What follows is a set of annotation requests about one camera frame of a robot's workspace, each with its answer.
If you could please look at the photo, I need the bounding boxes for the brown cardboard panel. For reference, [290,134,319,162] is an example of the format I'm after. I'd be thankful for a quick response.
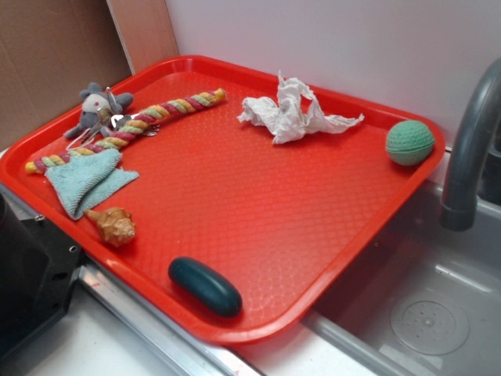
[1,1,131,149]

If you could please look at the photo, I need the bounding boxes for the gray plush animal toy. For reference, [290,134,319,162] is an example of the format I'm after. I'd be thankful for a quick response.
[64,82,134,139]

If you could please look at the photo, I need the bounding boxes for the crumpled white paper towel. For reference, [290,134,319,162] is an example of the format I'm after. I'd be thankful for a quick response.
[236,74,365,145]

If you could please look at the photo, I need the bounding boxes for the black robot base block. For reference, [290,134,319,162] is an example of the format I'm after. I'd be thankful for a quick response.
[1,197,82,361]

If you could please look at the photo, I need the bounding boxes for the red plastic tray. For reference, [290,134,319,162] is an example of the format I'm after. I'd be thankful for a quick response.
[1,56,445,345]

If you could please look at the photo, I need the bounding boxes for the gray sink basin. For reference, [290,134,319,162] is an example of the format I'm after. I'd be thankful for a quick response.
[304,183,500,375]

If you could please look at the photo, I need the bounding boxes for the light blue cloth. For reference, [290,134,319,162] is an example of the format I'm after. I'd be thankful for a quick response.
[45,149,139,220]

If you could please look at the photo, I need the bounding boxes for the gray faucet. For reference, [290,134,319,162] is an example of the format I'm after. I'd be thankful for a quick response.
[439,60,500,231]

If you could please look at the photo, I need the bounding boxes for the dark teal oval soap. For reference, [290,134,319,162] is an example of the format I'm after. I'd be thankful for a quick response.
[168,257,243,318]

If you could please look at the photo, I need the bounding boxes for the multicolor twisted rope toy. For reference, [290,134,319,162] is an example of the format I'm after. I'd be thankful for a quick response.
[24,89,226,174]

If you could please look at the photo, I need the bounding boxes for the green rubber ball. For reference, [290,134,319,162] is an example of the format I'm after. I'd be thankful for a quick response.
[385,120,435,166]

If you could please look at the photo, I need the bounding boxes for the brown seashell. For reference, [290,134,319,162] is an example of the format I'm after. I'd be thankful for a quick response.
[84,207,136,248]

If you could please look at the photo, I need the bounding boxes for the silver keys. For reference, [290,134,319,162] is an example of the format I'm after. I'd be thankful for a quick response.
[66,110,159,154]

